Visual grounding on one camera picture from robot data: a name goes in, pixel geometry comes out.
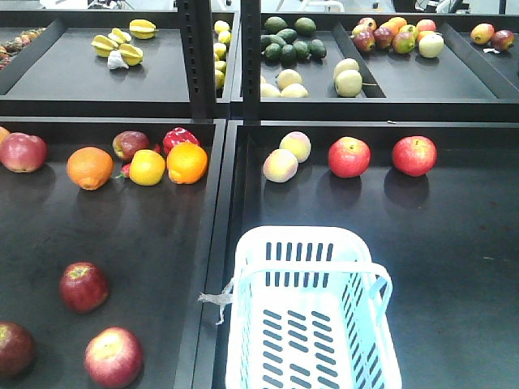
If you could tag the black wooden produce stand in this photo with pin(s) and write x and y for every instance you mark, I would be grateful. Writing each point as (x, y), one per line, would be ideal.
(449, 238)

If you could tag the pale peach back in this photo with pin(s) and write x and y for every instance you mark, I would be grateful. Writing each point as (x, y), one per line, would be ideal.
(298, 143)

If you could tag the dark red apple top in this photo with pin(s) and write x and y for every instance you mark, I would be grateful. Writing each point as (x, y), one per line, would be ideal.
(83, 287)

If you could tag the pale green pear front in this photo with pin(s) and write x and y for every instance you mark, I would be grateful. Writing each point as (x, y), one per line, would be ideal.
(348, 83)

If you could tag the light blue plastic basket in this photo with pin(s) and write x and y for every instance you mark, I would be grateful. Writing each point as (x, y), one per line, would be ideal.
(309, 311)

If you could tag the dark red apple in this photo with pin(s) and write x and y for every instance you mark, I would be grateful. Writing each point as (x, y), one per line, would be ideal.
(83, 287)
(18, 349)

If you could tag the small red apple back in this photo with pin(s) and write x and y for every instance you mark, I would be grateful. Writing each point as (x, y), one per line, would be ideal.
(127, 143)

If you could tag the bright red apple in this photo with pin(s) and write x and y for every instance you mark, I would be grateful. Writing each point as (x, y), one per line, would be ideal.
(414, 155)
(349, 157)

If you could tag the red bell pepper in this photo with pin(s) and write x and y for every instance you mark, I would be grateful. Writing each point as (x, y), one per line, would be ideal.
(176, 136)

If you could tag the round orange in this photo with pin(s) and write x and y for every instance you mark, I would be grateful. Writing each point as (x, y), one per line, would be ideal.
(186, 163)

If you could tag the pale green pear back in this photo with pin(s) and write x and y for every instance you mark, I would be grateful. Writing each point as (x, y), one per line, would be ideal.
(344, 65)

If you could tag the bright red apple right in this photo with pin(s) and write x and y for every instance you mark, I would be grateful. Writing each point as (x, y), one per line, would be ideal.
(414, 155)

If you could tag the white garlic bulb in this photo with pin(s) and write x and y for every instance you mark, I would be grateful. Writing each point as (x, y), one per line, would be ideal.
(115, 61)

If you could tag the yellow starfruit top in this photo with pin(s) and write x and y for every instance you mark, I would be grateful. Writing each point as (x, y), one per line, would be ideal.
(142, 29)

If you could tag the red yellow apple right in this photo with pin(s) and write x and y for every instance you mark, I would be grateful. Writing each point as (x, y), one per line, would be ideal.
(114, 358)

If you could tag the orange with stem nub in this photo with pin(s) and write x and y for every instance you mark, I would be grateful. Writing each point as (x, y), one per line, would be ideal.
(90, 167)

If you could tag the cherry tomato pile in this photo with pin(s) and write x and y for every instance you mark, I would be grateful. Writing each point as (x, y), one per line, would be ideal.
(10, 49)

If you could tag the bright red apple left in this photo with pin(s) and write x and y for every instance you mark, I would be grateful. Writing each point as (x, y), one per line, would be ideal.
(349, 157)

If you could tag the pale green pear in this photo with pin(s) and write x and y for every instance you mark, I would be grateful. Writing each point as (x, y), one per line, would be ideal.
(348, 83)
(344, 65)

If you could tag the pale peach front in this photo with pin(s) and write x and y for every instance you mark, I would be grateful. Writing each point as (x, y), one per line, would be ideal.
(280, 166)

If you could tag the red chili pepper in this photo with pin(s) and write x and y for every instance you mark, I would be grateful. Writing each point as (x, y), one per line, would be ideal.
(124, 171)

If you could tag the yellow round fruit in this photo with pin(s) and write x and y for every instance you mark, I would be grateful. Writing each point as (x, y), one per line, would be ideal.
(147, 168)

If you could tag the large red apple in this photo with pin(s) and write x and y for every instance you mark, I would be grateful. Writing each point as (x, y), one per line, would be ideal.
(23, 153)

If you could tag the dark red apple left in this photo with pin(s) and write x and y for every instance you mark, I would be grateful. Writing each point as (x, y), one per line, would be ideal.
(18, 349)

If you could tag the pale peach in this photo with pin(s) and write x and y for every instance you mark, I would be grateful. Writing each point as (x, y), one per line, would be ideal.
(298, 143)
(280, 166)

